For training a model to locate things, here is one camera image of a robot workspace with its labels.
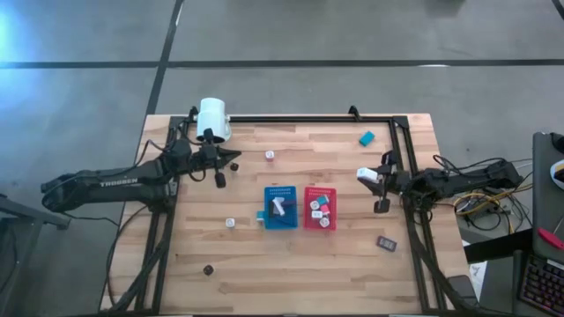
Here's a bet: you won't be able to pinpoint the red plastic basket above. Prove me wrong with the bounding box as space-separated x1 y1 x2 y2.
303 186 338 232

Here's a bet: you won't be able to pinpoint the blue plastic basket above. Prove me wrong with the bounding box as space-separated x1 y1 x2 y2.
263 185 299 232

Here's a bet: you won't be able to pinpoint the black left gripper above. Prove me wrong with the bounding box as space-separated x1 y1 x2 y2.
189 128 242 189

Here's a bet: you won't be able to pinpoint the red handled tool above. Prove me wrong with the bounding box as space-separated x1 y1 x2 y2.
537 227 564 251

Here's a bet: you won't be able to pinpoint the dark grey desk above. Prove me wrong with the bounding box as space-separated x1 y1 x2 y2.
510 130 564 317

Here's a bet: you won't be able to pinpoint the black backlit keyboard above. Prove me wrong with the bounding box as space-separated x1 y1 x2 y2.
518 254 564 317

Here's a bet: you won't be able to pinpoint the black aluminium table frame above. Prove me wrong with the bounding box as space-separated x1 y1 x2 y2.
105 105 481 317

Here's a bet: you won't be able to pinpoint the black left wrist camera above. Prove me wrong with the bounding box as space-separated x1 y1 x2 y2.
192 144 217 163

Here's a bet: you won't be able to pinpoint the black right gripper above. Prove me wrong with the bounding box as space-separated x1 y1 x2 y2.
363 150 415 215

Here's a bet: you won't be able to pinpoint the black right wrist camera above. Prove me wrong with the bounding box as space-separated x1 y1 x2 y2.
391 169 415 190

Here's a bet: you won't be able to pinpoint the dark grey rounded pad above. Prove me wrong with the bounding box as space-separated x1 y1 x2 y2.
446 274 480 308

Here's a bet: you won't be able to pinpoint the grey metal stand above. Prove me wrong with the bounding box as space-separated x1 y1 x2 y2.
0 193 71 317

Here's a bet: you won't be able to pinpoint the purple digital timer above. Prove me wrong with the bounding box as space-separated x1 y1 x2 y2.
376 235 398 253

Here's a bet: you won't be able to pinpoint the white yellow round object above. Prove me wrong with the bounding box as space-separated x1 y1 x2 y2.
549 158 564 191

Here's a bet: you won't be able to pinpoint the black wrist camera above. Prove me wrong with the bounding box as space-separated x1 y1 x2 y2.
192 144 217 163
391 169 415 190

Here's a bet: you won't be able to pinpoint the white paper sheet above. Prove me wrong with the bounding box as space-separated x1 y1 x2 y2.
467 259 489 292

